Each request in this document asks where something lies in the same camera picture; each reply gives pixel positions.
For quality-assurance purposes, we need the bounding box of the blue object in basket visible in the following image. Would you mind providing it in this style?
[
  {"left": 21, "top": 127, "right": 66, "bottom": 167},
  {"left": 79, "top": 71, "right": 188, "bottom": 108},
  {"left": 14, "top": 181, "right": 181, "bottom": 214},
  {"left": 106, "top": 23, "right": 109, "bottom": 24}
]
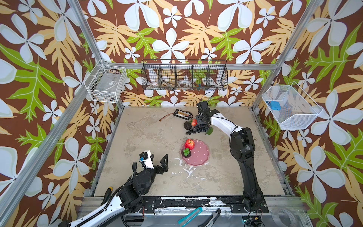
[{"left": 267, "top": 101, "right": 281, "bottom": 111}]

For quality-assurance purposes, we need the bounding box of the black wire basket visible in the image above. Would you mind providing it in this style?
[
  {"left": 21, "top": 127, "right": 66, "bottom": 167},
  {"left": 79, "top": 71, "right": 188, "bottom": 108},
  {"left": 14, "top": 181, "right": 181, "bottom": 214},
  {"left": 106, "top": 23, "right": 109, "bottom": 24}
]
[{"left": 140, "top": 59, "right": 228, "bottom": 91}]

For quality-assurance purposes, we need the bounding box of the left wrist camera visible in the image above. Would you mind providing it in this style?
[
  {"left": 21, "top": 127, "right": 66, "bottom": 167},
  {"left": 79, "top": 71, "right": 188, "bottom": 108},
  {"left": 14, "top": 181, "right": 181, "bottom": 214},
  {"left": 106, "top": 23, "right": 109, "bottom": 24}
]
[{"left": 139, "top": 150, "right": 154, "bottom": 169}]

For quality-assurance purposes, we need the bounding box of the pink dotted plate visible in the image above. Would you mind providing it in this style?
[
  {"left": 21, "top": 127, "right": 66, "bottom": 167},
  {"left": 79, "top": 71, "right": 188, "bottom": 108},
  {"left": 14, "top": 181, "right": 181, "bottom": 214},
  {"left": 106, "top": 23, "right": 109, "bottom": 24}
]
[{"left": 180, "top": 139, "right": 210, "bottom": 166}]

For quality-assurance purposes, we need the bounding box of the white wire basket left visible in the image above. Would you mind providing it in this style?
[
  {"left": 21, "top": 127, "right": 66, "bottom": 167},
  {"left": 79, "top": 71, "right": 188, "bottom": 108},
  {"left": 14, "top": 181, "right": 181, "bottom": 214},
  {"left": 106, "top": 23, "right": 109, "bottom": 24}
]
[{"left": 85, "top": 61, "right": 128, "bottom": 104}]

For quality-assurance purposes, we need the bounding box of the red strawberry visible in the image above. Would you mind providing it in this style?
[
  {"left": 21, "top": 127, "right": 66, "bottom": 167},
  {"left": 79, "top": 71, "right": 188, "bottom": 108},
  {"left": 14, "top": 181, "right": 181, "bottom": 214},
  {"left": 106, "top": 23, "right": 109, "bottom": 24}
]
[{"left": 191, "top": 119, "right": 198, "bottom": 127}]

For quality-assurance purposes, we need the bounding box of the white wire basket right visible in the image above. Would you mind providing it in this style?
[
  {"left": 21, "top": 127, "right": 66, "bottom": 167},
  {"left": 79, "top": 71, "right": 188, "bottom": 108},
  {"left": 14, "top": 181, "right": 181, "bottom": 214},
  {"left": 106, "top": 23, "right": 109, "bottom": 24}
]
[{"left": 262, "top": 82, "right": 323, "bottom": 131}]

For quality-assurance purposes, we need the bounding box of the green leaf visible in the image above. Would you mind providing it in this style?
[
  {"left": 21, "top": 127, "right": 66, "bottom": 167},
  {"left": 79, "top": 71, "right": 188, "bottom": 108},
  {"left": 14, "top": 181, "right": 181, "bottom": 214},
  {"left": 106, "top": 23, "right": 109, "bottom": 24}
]
[{"left": 206, "top": 127, "right": 214, "bottom": 135}]

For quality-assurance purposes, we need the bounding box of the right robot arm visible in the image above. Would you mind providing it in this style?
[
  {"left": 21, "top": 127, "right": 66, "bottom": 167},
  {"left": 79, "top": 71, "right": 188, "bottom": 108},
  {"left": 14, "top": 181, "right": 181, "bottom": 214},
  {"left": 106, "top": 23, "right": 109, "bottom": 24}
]
[{"left": 196, "top": 101, "right": 268, "bottom": 213}]

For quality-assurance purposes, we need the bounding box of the dark avocado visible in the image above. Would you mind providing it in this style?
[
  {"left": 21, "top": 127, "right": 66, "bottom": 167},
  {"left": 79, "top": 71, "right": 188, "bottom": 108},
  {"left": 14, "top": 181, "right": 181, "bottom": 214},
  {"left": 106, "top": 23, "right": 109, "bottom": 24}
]
[{"left": 183, "top": 122, "right": 192, "bottom": 130}]

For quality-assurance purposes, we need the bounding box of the dark grape bunch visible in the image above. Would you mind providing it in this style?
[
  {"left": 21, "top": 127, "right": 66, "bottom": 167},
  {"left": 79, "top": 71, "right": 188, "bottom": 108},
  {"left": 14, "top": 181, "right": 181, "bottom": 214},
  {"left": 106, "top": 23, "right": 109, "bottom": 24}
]
[{"left": 186, "top": 124, "right": 210, "bottom": 135}]

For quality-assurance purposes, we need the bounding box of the white wire basket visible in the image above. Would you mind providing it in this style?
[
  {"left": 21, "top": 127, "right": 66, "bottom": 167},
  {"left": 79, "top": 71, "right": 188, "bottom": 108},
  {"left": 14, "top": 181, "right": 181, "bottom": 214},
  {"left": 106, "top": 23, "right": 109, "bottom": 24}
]
[
  {"left": 85, "top": 61, "right": 128, "bottom": 104},
  {"left": 262, "top": 82, "right": 323, "bottom": 131}
]

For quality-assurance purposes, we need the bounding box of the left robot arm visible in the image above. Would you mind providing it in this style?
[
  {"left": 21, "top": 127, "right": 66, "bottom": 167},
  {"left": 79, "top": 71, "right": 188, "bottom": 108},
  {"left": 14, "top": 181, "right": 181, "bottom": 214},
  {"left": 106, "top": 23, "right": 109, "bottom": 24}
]
[{"left": 58, "top": 150, "right": 169, "bottom": 227}]

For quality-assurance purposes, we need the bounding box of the teal utility knife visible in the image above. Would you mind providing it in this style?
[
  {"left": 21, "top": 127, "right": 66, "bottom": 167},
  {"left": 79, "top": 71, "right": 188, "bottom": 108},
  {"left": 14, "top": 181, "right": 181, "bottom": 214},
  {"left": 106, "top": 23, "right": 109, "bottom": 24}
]
[{"left": 178, "top": 207, "right": 203, "bottom": 227}]

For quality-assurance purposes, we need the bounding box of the black tray with items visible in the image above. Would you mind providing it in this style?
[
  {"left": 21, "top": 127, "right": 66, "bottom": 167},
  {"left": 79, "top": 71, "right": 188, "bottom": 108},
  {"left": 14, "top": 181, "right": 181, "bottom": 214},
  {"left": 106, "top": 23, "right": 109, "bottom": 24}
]
[{"left": 173, "top": 109, "right": 193, "bottom": 121}]

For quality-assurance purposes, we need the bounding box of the black grey tool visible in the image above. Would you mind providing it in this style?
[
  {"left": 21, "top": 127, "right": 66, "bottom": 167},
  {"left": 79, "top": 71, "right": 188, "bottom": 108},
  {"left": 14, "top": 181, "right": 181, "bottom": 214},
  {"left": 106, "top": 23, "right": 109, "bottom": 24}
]
[{"left": 198, "top": 208, "right": 221, "bottom": 227}]

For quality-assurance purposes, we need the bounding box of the red apple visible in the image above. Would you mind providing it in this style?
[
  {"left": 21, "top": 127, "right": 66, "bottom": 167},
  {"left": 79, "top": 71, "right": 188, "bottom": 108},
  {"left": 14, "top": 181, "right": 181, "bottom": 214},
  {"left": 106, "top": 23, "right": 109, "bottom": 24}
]
[{"left": 184, "top": 139, "right": 195, "bottom": 150}]

